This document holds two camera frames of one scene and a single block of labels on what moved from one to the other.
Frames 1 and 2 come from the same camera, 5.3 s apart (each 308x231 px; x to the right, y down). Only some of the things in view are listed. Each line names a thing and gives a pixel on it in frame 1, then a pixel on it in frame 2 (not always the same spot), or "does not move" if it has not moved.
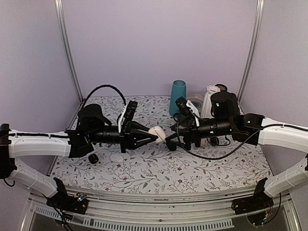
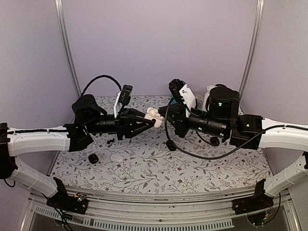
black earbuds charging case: (171, 146) does not move
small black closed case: (93, 158) does not move
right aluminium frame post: (259, 23) does not move
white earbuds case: (158, 132) → (153, 113)
